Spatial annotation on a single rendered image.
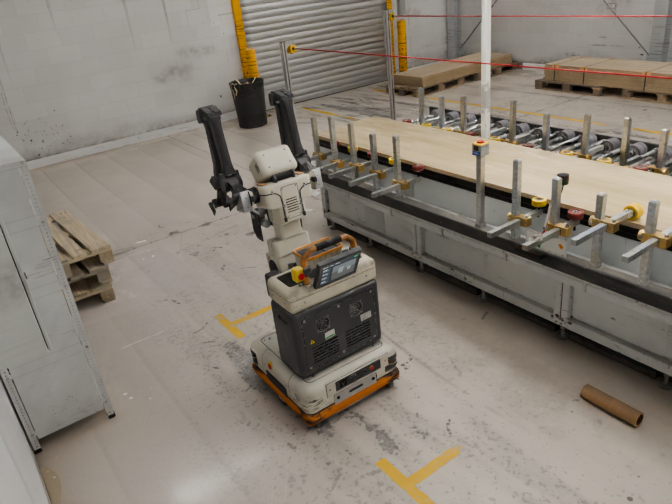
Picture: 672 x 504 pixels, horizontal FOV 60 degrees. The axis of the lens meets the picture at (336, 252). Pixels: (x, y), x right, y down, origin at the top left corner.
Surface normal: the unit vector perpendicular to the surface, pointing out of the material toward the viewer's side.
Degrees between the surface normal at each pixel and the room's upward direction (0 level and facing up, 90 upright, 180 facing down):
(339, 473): 0
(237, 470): 0
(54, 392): 90
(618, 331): 90
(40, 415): 90
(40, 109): 90
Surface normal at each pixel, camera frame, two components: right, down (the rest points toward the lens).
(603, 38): -0.80, 0.33
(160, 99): 0.58, 0.30
